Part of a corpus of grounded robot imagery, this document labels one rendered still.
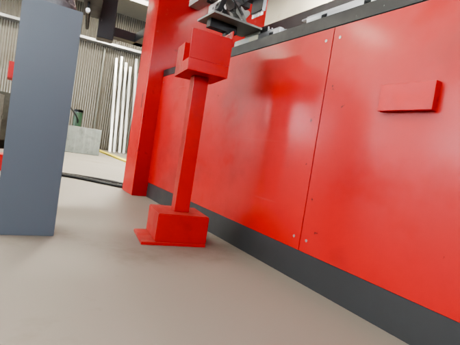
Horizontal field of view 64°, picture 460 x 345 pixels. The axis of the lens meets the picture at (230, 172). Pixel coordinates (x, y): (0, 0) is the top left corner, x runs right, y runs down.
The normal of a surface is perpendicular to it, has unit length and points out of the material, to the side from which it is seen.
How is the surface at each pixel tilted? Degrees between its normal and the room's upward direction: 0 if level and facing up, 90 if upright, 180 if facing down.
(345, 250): 90
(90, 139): 90
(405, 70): 90
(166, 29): 90
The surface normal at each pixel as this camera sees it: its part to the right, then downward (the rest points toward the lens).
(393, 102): -0.85, -0.11
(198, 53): 0.37, 0.11
